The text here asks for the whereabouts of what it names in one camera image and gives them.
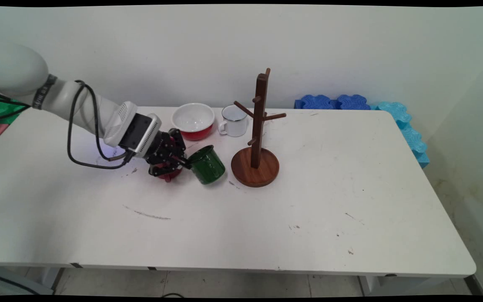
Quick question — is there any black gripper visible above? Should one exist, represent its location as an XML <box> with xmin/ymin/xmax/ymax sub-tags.
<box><xmin>144</xmin><ymin>128</ymin><xmax>193</xmax><ymax>177</ymax></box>

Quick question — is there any green enamel mug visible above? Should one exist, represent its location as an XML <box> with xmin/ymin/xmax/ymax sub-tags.
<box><xmin>187</xmin><ymin>145</ymin><xmax>226</xmax><ymax>185</ymax></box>

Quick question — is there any red mug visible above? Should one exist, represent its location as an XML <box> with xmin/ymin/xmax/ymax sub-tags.
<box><xmin>158</xmin><ymin>167</ymin><xmax>183</xmax><ymax>182</ymax></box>

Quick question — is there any white bowl with red outside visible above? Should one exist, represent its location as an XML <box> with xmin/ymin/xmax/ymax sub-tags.
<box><xmin>171</xmin><ymin>103</ymin><xmax>216</xmax><ymax>141</ymax></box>

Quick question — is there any white enamel mug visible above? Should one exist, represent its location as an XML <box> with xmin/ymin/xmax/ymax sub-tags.
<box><xmin>218</xmin><ymin>104</ymin><xmax>249</xmax><ymax>138</ymax></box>

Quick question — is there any dark wooden mug tree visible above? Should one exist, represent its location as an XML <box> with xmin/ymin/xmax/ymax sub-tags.
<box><xmin>231</xmin><ymin>68</ymin><xmax>287</xmax><ymax>188</ymax></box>

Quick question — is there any dark blue foam piece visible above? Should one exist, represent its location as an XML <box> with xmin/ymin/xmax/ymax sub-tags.
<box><xmin>335</xmin><ymin>94</ymin><xmax>371</xmax><ymax>111</ymax></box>
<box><xmin>295</xmin><ymin>94</ymin><xmax>337</xmax><ymax>110</ymax></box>

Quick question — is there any grey table leg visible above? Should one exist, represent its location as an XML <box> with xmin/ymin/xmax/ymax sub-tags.
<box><xmin>51</xmin><ymin>268</ymin><xmax>65</xmax><ymax>291</ymax></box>

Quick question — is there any green cloth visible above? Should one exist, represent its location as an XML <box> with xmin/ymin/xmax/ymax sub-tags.
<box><xmin>0</xmin><ymin>99</ymin><xmax>26</xmax><ymax>125</ymax></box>

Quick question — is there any light blue foam piece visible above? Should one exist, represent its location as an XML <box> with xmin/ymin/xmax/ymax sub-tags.
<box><xmin>413</xmin><ymin>151</ymin><xmax>430</xmax><ymax>169</ymax></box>
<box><xmin>377</xmin><ymin>102</ymin><xmax>412</xmax><ymax>127</ymax></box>
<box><xmin>399</xmin><ymin>125</ymin><xmax>427</xmax><ymax>154</ymax></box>

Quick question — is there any white table leg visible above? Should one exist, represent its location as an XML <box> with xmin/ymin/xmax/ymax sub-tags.
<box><xmin>358</xmin><ymin>275</ymin><xmax>394</xmax><ymax>297</ymax></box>

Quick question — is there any dark table leg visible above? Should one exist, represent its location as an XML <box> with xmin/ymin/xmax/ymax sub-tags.
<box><xmin>463</xmin><ymin>275</ymin><xmax>483</xmax><ymax>297</ymax></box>

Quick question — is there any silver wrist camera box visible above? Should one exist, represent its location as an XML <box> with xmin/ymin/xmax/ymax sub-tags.
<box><xmin>118</xmin><ymin>112</ymin><xmax>163</xmax><ymax>159</ymax></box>

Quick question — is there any black camera cable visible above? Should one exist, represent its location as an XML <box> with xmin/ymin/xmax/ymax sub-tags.
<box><xmin>67</xmin><ymin>80</ymin><xmax>135</xmax><ymax>170</ymax></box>

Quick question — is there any grey cable strap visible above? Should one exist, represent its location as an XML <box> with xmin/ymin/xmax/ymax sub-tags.
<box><xmin>32</xmin><ymin>74</ymin><xmax>58</xmax><ymax>111</ymax></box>

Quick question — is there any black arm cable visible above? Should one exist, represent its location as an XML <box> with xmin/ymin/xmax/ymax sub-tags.
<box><xmin>0</xmin><ymin>89</ymin><xmax>32</xmax><ymax>121</ymax></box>

